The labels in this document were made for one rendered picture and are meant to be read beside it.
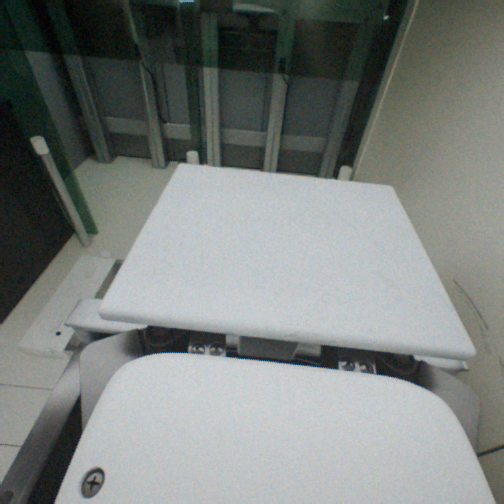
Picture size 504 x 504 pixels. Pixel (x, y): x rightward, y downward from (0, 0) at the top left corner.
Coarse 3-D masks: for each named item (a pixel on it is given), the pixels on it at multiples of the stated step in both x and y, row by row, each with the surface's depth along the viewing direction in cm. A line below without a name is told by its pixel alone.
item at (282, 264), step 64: (192, 192) 14; (256, 192) 14; (320, 192) 15; (384, 192) 15; (128, 256) 11; (192, 256) 11; (256, 256) 11; (320, 256) 11; (384, 256) 12; (128, 320) 9; (192, 320) 9; (256, 320) 9; (320, 320) 9; (384, 320) 9; (448, 320) 10; (64, 384) 16; (64, 448) 15
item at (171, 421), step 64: (128, 384) 8; (192, 384) 8; (256, 384) 8; (320, 384) 8; (384, 384) 8; (128, 448) 6; (192, 448) 6; (256, 448) 6; (320, 448) 7; (384, 448) 7; (448, 448) 7
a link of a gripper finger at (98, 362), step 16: (112, 336) 10; (128, 336) 10; (96, 352) 10; (112, 352) 10; (128, 352) 10; (144, 352) 10; (160, 352) 10; (176, 352) 10; (80, 368) 9; (96, 368) 9; (112, 368) 9; (80, 384) 9; (96, 384) 9; (96, 400) 9
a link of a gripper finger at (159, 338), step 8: (152, 328) 10; (160, 328) 10; (168, 328) 10; (176, 328) 10; (144, 336) 10; (152, 336) 10; (160, 336) 10; (168, 336) 10; (176, 336) 10; (184, 336) 10; (152, 344) 10; (160, 344) 10; (168, 344) 10; (184, 344) 11; (184, 352) 11
